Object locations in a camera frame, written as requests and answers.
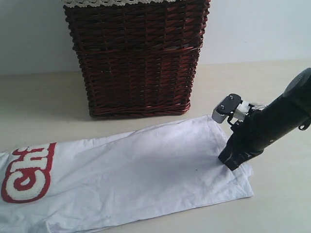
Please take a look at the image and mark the cream lace basket liner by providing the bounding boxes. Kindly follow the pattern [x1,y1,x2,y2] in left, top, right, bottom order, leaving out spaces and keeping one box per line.
[59,0,178,9]

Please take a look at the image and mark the white t-shirt with red print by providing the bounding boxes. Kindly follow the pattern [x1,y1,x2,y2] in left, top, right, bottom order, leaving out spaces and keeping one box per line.
[0,116,254,233]

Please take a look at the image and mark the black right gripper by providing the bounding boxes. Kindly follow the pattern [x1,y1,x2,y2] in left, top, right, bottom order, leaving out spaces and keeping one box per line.
[218,111,267,170]

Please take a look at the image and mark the dark brown wicker basket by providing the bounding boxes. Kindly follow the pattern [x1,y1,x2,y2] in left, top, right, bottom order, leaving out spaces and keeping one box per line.
[64,0,210,118]

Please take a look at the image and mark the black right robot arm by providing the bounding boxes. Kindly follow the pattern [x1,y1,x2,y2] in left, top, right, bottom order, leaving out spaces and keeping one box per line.
[218,68,311,170]

